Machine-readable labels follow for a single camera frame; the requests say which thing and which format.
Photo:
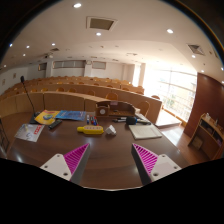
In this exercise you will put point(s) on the black marker pen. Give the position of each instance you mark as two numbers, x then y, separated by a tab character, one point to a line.
121	117
118	120

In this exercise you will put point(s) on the grey remote control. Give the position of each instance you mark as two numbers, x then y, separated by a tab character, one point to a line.
141	117

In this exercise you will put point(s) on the white sheet with red print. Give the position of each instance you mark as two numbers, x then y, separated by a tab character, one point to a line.
29	132

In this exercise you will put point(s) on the yellow book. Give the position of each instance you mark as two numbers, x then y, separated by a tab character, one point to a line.
46	117

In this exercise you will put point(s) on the wooden shelf unit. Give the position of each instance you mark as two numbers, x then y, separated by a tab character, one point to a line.
206	136

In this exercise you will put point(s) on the blue book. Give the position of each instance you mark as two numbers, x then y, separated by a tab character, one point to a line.
70	115

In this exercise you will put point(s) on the yellow power strip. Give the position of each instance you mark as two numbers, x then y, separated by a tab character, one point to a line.
90	130

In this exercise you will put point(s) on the black remote control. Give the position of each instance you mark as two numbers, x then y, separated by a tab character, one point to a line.
55	124

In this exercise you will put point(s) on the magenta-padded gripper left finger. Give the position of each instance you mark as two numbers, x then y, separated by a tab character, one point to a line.
66	165

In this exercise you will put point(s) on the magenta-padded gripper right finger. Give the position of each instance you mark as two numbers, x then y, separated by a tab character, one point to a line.
156	166

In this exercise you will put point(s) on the rows of wooden seats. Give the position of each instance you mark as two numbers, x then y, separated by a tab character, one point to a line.
63	100

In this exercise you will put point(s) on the recessed ceiling lights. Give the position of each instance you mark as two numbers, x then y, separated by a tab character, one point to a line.
98	34

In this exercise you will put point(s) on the ceiling projector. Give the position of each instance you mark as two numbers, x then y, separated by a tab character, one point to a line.
49	56

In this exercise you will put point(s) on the large bright window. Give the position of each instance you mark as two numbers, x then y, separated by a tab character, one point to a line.
175	91

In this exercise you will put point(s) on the white charger block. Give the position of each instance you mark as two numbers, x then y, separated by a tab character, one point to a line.
110	130

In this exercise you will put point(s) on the red marker pen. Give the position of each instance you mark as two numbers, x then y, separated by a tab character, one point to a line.
96	121
90	119

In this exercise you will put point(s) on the black gooseneck microphone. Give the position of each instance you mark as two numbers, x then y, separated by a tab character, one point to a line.
34	119

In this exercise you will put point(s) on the large ceiling air vent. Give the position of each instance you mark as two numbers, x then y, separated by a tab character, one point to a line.
101	23

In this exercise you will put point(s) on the small ceiling air vent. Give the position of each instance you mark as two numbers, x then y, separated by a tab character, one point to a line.
196	49

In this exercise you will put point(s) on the wooden desk organizer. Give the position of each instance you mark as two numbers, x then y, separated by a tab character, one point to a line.
116	108

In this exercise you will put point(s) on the white paper booklet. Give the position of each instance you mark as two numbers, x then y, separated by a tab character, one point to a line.
145	131

